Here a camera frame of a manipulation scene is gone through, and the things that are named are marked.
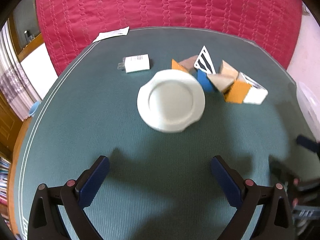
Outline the orange white striped block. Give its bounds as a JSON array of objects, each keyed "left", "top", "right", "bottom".
[{"left": 223, "top": 72, "right": 268, "bottom": 105}]

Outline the plain wooden triangle block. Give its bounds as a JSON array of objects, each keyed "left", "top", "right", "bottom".
[{"left": 207, "top": 74, "right": 235, "bottom": 92}]

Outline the plain wooden cube block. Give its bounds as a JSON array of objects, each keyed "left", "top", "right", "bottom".
[{"left": 219, "top": 60, "right": 239, "bottom": 79}]

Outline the blue wedge block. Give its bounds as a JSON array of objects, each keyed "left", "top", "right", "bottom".
[{"left": 197, "top": 69, "right": 216, "bottom": 93}]

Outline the white ceramic plate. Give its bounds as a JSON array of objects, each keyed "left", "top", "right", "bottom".
[{"left": 137, "top": 69, "right": 206, "bottom": 133}]

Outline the white zebra striped triangle block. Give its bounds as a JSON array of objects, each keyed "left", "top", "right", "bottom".
[{"left": 194, "top": 46, "right": 216, "bottom": 74}]

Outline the plain rectangular wooden block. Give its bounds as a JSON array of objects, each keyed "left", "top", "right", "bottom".
[{"left": 178, "top": 55, "right": 198, "bottom": 74}]

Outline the orange cube block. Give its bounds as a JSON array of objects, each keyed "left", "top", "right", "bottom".
[{"left": 171, "top": 59, "right": 189, "bottom": 74}]

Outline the white USB power adapter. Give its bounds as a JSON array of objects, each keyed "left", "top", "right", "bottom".
[{"left": 117, "top": 54, "right": 150, "bottom": 73}]

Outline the clear plastic bowl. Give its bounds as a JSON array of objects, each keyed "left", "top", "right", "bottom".
[{"left": 296, "top": 81, "right": 319, "bottom": 141}]

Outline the wooden bookshelf with books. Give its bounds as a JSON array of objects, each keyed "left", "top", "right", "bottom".
[{"left": 0, "top": 157, "right": 11, "bottom": 230}]

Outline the light blue cup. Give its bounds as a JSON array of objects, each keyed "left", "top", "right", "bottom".
[{"left": 29, "top": 101, "right": 41, "bottom": 117}]

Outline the white curtain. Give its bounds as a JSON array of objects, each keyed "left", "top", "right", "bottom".
[{"left": 0, "top": 22, "right": 41, "bottom": 120}]

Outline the white paper slip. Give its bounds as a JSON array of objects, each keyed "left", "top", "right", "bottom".
[{"left": 92, "top": 27, "right": 130, "bottom": 43}]

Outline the red quilted cover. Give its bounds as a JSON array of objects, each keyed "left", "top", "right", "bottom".
[{"left": 35, "top": 0, "right": 303, "bottom": 74}]

